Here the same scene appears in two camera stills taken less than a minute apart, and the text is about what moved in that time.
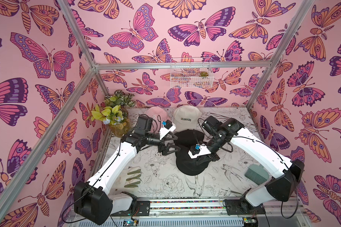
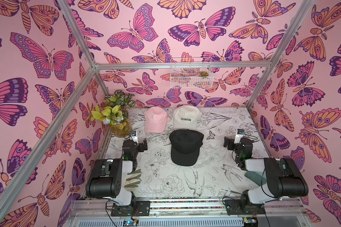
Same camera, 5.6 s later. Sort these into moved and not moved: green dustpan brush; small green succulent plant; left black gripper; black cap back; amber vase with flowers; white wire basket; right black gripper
Moved: left black gripper; right black gripper; black cap back
Not moved: white wire basket; green dustpan brush; amber vase with flowers; small green succulent plant
